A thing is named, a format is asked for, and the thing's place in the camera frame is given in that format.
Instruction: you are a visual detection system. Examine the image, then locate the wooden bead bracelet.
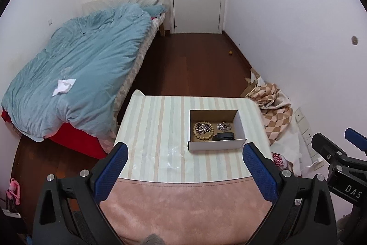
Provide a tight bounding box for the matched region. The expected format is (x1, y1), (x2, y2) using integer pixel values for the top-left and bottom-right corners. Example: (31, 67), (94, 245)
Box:
(192, 121), (215, 141)

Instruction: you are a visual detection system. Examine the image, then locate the bed with checkered mattress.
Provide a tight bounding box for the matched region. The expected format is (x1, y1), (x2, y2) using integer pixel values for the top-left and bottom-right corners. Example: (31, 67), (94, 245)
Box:
(1, 0), (170, 159)

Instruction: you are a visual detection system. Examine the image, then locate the black band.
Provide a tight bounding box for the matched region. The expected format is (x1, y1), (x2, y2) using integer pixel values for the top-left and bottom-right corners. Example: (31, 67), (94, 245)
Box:
(212, 132), (234, 141)

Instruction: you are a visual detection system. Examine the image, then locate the silver crystal bracelet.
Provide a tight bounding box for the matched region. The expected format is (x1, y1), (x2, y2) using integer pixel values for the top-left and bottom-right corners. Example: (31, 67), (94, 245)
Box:
(216, 121), (233, 132)

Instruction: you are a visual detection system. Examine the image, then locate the white cardboard box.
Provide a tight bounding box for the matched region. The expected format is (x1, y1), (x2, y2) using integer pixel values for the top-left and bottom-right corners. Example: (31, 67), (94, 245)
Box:
(188, 110), (247, 152)

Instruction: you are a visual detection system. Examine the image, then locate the white wall socket strip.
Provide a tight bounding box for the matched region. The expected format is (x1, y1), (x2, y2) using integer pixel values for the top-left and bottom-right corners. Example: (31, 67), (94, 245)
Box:
(294, 107), (324, 174)

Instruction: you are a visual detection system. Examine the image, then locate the pink slipper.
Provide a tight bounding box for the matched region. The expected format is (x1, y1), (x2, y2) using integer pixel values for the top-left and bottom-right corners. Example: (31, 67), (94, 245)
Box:
(6, 178), (20, 205)

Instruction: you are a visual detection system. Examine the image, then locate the beige checkered cloth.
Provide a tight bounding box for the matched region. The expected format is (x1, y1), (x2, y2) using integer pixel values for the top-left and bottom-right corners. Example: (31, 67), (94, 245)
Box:
(241, 68), (293, 145)

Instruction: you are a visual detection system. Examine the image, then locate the light blue duvet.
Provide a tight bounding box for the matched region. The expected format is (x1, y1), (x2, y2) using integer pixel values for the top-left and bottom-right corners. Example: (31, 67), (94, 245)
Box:
(1, 3), (165, 143)

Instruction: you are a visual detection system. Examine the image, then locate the white crumpled tissue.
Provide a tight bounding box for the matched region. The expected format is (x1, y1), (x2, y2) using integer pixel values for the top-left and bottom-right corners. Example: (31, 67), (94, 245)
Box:
(52, 79), (76, 96)

